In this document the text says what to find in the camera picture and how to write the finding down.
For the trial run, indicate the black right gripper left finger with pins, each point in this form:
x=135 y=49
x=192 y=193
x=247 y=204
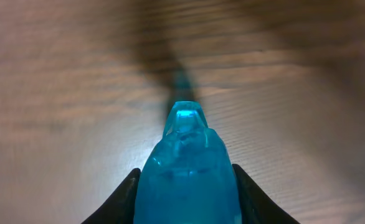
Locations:
x=119 y=207

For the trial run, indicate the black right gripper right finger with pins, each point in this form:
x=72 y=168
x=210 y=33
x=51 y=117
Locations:
x=256 y=206

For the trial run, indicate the blue water bottle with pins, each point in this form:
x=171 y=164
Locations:
x=188 y=177

